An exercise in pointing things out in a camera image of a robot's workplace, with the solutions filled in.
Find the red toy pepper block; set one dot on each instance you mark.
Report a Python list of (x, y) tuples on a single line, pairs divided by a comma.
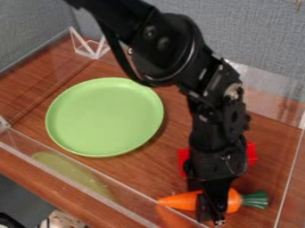
[(184, 155)]

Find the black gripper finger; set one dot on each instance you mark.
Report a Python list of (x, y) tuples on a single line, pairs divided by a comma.
[(212, 201)]

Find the orange toy carrot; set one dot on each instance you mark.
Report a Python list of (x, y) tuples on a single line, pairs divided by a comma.
[(185, 200)]

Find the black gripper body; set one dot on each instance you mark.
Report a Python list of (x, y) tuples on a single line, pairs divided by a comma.
[(220, 165)]

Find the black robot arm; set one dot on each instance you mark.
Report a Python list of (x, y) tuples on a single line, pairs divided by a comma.
[(160, 48)]

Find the green plastic plate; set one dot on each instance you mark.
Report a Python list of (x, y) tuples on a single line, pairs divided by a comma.
[(105, 117)]

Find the clear acrylic enclosure wall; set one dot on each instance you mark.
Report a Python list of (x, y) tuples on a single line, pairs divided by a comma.
[(111, 192)]

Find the clear acrylic corner bracket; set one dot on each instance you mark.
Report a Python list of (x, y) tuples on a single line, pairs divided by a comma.
[(89, 48)]

